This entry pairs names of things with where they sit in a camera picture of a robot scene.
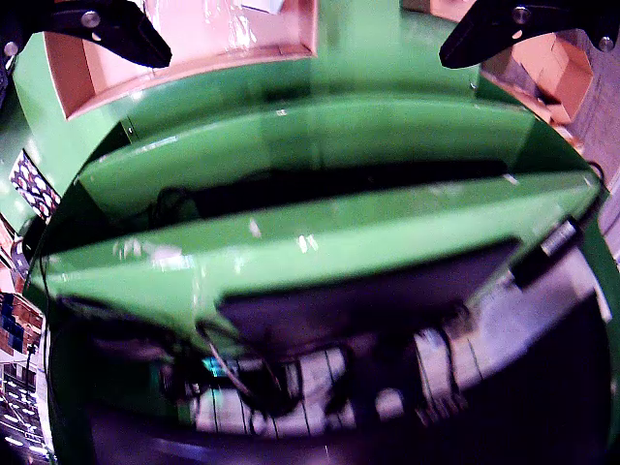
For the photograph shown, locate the small black adapter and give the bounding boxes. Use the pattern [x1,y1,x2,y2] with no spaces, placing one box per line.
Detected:
[508,217,582,290]

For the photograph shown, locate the black monitor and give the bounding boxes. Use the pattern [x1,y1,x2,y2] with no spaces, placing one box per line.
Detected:
[217,239,522,362]

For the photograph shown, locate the flattened printed carton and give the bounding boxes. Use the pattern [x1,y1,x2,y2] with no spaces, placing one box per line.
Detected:
[9,149,62,224]

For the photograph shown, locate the shallow cardboard tray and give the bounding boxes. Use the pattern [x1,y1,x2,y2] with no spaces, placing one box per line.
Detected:
[43,0,321,122]

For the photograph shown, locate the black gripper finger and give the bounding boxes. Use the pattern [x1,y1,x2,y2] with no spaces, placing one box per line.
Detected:
[439,0,620,69]
[0,0,173,68]

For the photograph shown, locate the green metal shelf unit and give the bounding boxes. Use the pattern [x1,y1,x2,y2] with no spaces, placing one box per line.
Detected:
[23,96,620,465]

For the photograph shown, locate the two-compartment cardboard box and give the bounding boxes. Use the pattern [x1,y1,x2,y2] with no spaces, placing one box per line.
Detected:
[401,0,595,128]

